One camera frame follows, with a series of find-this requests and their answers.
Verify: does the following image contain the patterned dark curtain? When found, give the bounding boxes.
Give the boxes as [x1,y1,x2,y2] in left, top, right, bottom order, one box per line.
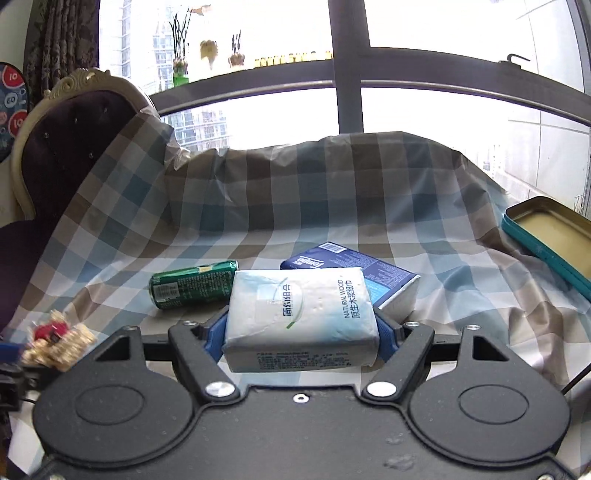
[25,0,100,100]

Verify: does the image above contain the checked blanket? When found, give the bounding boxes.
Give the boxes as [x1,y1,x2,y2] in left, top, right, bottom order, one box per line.
[2,110,591,393]

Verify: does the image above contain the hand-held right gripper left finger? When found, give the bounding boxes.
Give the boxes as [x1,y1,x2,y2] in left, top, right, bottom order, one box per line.
[92,310,239,401]

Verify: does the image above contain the red and gold snack packet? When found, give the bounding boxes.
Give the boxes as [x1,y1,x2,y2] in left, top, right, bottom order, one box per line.
[21,310,97,371]

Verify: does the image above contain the row of small yellow bottles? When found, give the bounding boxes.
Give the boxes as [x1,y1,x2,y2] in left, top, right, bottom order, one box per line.
[254,51,333,68]

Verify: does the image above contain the round dartboard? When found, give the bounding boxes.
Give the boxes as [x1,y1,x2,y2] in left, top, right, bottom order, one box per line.
[0,62,29,162]

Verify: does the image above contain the small bulb plant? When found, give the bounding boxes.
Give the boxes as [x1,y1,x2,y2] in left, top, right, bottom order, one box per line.
[228,31,246,70]

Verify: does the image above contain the green drink can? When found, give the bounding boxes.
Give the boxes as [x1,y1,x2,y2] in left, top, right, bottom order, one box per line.
[148,260,239,310]

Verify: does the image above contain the dark blue tissue pack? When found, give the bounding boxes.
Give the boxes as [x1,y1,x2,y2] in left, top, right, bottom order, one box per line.
[280,241,422,311]

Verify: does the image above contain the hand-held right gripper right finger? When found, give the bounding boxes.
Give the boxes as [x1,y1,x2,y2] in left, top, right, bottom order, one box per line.
[362,309,507,400]

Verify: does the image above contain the black cable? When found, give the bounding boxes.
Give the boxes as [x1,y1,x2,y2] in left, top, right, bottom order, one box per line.
[562,364,591,395]

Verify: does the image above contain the white tissue pack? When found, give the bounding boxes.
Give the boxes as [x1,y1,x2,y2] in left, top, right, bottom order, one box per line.
[222,267,380,372]

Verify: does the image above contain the dark grey window frame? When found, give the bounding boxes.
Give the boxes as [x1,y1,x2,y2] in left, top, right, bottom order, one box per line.
[150,0,591,134]

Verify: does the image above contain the plant in green pot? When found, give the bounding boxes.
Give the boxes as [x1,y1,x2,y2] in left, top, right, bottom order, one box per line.
[170,9,192,88]

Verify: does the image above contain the purple tufted chair cream frame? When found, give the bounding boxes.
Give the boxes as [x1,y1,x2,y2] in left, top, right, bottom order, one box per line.
[0,68,154,333]

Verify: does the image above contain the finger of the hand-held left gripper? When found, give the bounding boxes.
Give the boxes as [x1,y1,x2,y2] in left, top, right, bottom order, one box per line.
[0,340,24,366]

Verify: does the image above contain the teal metal tin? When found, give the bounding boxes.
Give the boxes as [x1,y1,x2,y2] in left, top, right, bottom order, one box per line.
[502,196,591,301]

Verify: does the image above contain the beige figurine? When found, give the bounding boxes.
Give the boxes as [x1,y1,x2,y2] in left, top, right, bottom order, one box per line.
[200,39,219,71]

